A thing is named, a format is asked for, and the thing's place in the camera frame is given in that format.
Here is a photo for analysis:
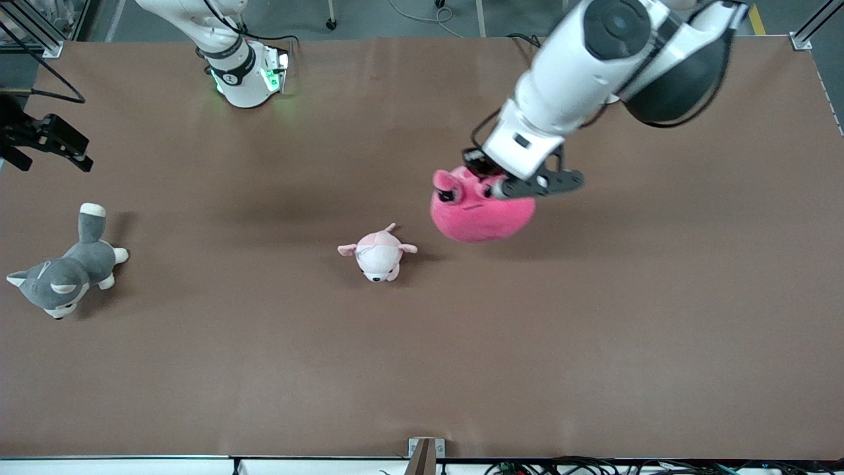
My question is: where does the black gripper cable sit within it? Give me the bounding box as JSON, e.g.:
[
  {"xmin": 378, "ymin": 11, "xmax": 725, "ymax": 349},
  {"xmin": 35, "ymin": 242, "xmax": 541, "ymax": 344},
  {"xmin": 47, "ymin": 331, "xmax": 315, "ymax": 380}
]
[
  {"xmin": 0, "ymin": 20, "xmax": 86, "ymax": 105},
  {"xmin": 469, "ymin": 0, "xmax": 749, "ymax": 156}
]

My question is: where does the pale pink plush pig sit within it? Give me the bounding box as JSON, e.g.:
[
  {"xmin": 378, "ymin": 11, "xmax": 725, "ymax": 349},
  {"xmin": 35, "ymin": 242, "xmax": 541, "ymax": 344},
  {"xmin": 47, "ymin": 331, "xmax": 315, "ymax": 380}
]
[{"xmin": 338, "ymin": 223, "xmax": 419, "ymax": 283}]

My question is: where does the hot pink round plush toy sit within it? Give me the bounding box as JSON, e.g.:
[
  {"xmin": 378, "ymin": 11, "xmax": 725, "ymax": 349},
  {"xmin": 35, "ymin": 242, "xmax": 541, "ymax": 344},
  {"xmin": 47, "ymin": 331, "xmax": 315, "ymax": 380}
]
[{"xmin": 430, "ymin": 166, "xmax": 536, "ymax": 243}]

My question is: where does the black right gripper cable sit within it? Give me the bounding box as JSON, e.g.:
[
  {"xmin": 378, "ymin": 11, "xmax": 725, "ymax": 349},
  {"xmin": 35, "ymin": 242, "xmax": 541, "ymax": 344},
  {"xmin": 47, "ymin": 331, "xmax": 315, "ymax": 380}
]
[{"xmin": 0, "ymin": 20, "xmax": 86, "ymax": 105}]

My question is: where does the metal table edge bracket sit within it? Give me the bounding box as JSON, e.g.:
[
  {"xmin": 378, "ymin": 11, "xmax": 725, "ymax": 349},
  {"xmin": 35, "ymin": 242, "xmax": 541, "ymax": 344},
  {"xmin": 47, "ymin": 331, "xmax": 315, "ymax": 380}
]
[{"xmin": 407, "ymin": 437, "xmax": 446, "ymax": 475}]

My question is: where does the grey white husky plush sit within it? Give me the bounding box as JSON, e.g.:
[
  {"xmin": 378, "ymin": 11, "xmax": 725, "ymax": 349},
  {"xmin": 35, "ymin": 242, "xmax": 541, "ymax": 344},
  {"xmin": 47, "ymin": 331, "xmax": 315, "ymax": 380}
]
[{"xmin": 7, "ymin": 203, "xmax": 129, "ymax": 320}]

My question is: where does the black right arm base cable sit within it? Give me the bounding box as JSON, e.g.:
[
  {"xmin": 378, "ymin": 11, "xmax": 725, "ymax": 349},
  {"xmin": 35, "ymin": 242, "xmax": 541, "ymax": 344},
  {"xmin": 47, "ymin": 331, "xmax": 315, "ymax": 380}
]
[{"xmin": 198, "ymin": 0, "xmax": 303, "ymax": 50}]

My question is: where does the aluminium frame post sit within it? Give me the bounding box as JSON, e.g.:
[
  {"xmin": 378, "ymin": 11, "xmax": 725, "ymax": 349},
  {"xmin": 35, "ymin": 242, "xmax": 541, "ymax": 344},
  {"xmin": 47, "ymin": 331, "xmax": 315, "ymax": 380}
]
[
  {"xmin": 0, "ymin": 0, "xmax": 65, "ymax": 59},
  {"xmin": 790, "ymin": 0, "xmax": 844, "ymax": 51}
]

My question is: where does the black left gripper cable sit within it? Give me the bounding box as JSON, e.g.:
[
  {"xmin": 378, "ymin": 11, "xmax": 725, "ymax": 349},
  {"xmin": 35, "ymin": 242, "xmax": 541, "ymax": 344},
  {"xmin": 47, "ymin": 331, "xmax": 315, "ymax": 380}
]
[{"xmin": 469, "ymin": 0, "xmax": 749, "ymax": 156}]

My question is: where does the black cable bundle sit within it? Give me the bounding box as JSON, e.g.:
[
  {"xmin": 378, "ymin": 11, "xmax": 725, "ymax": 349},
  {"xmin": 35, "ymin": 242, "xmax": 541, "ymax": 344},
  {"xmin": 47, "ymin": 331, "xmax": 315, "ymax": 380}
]
[{"xmin": 485, "ymin": 457, "xmax": 844, "ymax": 475}]

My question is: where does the white table edge rail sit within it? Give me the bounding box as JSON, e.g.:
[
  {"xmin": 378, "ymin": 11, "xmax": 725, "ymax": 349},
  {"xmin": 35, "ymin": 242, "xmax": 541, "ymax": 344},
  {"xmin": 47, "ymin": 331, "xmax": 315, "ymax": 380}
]
[{"xmin": 0, "ymin": 455, "xmax": 844, "ymax": 475}]

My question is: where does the white floor cable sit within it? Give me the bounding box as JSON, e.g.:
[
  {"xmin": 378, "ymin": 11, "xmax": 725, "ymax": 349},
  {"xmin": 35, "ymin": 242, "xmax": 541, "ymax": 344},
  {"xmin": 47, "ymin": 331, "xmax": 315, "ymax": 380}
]
[{"xmin": 388, "ymin": 0, "xmax": 466, "ymax": 39}]

